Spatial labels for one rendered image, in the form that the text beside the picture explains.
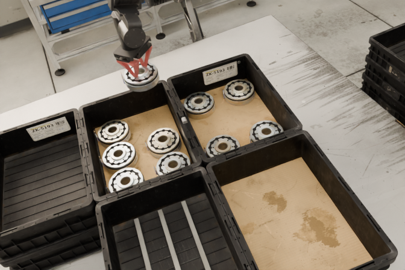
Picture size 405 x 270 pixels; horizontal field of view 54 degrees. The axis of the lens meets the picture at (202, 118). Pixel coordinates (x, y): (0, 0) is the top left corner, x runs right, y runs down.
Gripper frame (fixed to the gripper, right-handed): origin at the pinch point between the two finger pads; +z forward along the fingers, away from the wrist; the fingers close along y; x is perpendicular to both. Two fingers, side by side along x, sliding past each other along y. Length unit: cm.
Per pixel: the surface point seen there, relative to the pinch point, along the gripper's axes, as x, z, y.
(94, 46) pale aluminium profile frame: 136, 96, 106
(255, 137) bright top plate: -34.9, 19.2, 2.4
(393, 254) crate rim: -76, 11, -24
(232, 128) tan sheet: -25.8, 22.3, 5.9
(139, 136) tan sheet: 1.6, 22.5, -7.7
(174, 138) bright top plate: -11.6, 19.5, -6.4
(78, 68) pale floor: 146, 109, 91
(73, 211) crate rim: -3.2, 12.1, -42.0
